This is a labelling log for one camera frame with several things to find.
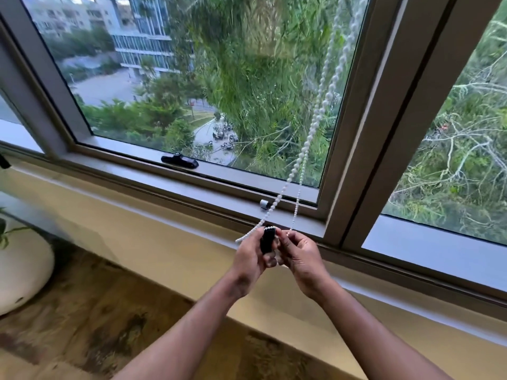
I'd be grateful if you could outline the person's right hand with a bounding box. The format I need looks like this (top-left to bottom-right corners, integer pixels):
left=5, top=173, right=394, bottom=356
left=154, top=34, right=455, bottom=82
left=275, top=228, right=332, bottom=301

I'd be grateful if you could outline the person's left hand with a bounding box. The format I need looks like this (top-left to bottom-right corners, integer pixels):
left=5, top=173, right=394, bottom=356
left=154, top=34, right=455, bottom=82
left=227, top=227, right=277, bottom=289

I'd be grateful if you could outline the black chain tensioner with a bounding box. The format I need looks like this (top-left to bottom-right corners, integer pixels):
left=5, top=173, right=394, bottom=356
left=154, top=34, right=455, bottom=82
left=259, top=228, right=277, bottom=255

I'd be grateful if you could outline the white beaded blind chain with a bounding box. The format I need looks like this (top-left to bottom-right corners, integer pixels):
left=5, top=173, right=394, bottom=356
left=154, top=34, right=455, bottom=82
left=235, top=0, right=370, bottom=245

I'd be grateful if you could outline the person's left forearm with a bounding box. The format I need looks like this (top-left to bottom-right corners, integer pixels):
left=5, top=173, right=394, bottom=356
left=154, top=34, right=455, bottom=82
left=112, top=270, right=255, bottom=380

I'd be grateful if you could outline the person's right forearm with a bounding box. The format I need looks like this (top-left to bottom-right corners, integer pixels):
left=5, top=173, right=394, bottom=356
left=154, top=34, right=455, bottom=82
left=304, top=279, right=455, bottom=380

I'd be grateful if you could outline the white plant pot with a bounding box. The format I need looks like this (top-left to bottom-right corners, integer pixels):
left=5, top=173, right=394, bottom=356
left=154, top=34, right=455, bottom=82
left=0, top=213, right=55, bottom=316

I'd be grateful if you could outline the grey window frame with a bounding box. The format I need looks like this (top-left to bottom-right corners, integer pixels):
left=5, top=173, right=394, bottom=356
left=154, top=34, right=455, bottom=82
left=0, top=0, right=507, bottom=311

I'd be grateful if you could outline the black window handle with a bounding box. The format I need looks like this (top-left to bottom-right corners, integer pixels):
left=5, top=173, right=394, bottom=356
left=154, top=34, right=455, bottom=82
left=161, top=153, right=199, bottom=169

